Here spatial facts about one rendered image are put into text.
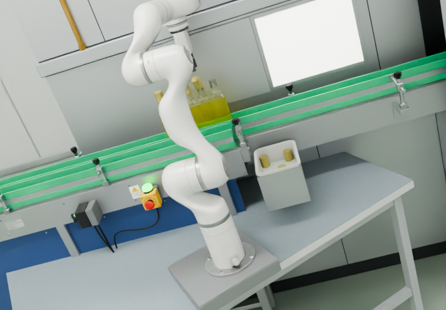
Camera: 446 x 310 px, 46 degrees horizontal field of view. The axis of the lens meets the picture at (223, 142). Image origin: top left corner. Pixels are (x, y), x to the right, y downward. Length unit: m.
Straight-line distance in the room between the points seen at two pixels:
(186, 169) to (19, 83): 4.27
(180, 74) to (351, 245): 1.51
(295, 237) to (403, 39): 0.97
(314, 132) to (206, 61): 0.55
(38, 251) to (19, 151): 3.71
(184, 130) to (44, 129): 4.36
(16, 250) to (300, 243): 1.30
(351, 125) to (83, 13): 1.21
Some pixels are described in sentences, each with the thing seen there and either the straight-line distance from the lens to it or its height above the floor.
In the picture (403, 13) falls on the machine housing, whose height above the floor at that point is 1.31.
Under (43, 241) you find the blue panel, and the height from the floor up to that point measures 0.86.
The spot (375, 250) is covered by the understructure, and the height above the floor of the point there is 0.15.
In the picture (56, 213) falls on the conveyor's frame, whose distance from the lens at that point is 2.38.
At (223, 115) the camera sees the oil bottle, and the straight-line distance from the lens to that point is 2.19.
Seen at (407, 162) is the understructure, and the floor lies 0.61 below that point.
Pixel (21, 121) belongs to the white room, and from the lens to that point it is 6.02.
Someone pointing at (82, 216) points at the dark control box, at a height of 0.98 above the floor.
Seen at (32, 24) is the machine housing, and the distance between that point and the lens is 2.41.
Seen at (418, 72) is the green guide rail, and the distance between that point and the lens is 2.24.
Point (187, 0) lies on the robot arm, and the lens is 1.97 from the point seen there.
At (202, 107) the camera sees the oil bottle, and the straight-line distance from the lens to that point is 2.18.
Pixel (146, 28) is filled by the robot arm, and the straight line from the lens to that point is 1.68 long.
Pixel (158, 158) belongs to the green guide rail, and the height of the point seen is 1.10.
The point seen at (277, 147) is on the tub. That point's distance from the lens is 2.15.
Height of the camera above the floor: 1.94
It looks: 24 degrees down
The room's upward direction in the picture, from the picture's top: 19 degrees counter-clockwise
